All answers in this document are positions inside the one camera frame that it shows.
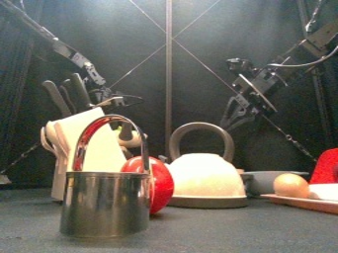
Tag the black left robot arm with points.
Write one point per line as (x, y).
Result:
(66, 51)

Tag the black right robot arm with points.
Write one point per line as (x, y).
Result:
(317, 36)

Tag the white round toy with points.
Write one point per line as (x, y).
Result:
(134, 141)

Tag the white knife block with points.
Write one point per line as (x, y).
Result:
(99, 145)

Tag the red toy apple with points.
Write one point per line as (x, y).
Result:
(161, 184)

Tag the grey bowl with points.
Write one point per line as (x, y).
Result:
(263, 181)

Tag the tan toy egg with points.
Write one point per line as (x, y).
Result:
(290, 186)

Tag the red toy object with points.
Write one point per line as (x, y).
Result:
(328, 166)

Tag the white flat object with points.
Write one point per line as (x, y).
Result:
(325, 191)

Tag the diagonal frame brace rod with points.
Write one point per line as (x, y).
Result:
(290, 138)
(20, 159)

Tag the vertical metal frame pole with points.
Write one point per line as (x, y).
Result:
(169, 75)

